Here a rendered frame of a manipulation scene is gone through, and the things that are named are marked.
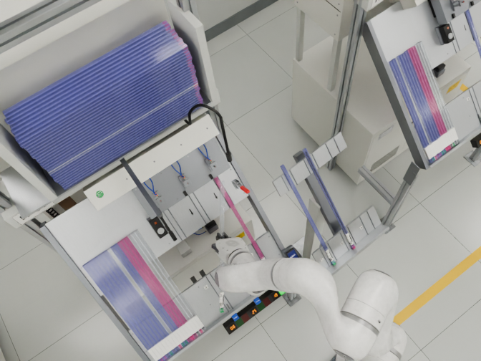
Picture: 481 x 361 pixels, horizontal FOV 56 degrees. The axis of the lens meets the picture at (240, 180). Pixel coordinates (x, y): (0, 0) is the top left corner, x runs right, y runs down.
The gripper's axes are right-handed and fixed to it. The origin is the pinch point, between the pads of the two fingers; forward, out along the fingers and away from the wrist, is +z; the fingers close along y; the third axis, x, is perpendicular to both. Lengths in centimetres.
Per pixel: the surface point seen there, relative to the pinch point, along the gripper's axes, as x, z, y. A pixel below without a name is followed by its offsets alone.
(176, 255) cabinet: 27.6, 38.2, 5.6
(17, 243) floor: 69, 146, 77
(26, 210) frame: -17, 1, 64
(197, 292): 25.3, 4.6, 6.8
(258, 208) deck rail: -7.1, 7.7, -17.5
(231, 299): 30.0, 3.0, -7.5
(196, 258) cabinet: 28.0, 33.3, -2.4
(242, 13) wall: -78, 204, -90
